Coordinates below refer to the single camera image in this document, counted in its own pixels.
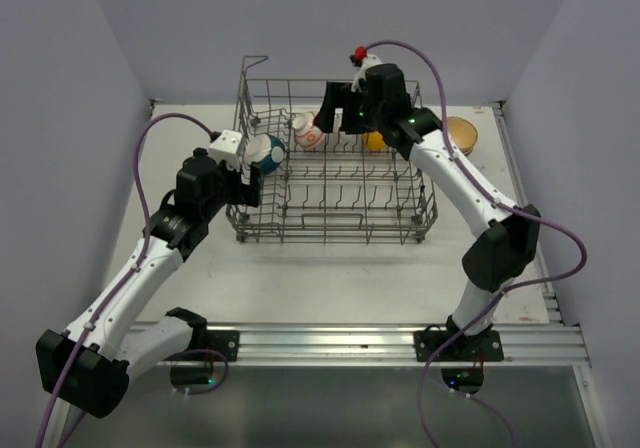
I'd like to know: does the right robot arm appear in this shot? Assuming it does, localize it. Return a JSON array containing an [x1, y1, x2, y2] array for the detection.
[[314, 63, 539, 361]]

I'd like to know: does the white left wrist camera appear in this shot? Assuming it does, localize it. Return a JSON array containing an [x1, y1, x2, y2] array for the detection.
[[207, 130, 244, 172]]

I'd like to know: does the grey wire dish rack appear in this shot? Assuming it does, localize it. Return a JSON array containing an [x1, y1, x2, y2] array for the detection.
[[226, 55, 438, 245]]

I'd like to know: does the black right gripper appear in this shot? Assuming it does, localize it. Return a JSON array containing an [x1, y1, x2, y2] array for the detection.
[[314, 79, 387, 133]]

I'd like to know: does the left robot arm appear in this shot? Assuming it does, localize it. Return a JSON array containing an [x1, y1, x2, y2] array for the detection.
[[36, 148, 263, 418]]

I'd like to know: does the yellow ribbed bowl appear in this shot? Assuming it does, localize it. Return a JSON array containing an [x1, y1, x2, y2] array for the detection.
[[362, 131, 386, 152]]

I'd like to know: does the aluminium front rail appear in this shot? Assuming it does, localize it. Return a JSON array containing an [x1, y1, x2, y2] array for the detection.
[[208, 323, 590, 367]]

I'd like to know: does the white bowl orange pattern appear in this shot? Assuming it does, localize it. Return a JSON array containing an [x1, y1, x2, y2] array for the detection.
[[291, 111, 324, 150]]

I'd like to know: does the aluminium side rail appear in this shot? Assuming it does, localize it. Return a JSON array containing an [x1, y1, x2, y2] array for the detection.
[[488, 100, 566, 325]]

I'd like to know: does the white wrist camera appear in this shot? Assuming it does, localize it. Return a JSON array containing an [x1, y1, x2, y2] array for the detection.
[[207, 130, 244, 172], [350, 53, 382, 92]]

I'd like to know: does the cream bowl bird drawing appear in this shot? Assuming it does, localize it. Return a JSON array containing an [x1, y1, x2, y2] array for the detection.
[[447, 116, 479, 156]]

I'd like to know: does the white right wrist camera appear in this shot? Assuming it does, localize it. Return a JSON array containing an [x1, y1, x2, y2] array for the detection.
[[350, 53, 382, 92]]

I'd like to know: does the teal and white bowl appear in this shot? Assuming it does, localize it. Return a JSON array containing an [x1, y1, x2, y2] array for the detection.
[[244, 134, 286, 175]]

